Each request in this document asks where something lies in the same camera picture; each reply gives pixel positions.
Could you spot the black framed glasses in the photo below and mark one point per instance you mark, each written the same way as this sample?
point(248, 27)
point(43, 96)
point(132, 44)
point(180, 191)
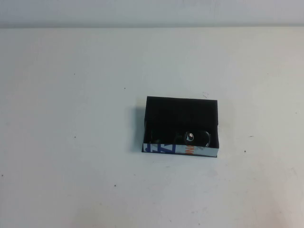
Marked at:
point(190, 136)

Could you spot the black glasses case printed front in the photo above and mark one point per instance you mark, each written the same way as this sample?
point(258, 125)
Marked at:
point(166, 111)

